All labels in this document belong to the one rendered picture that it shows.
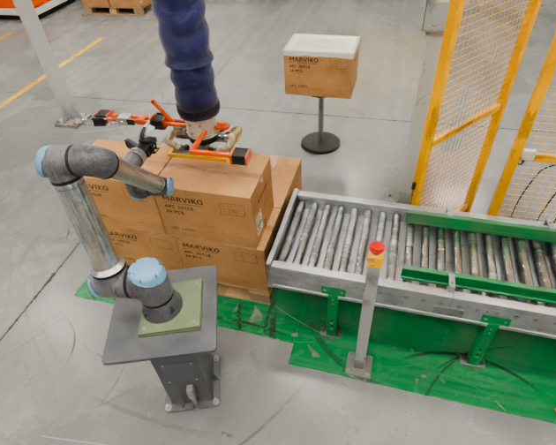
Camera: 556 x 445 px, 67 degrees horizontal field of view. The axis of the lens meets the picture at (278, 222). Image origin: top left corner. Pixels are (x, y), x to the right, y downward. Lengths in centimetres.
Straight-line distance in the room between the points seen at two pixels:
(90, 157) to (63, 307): 191
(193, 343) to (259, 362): 84
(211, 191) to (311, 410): 135
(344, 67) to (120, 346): 280
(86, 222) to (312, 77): 262
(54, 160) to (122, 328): 85
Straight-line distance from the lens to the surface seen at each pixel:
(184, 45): 209
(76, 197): 176
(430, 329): 295
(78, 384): 299
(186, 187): 244
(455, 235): 276
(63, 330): 327
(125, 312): 218
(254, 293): 291
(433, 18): 285
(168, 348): 200
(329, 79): 389
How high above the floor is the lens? 239
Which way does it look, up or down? 43 degrees down
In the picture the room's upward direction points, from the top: 4 degrees counter-clockwise
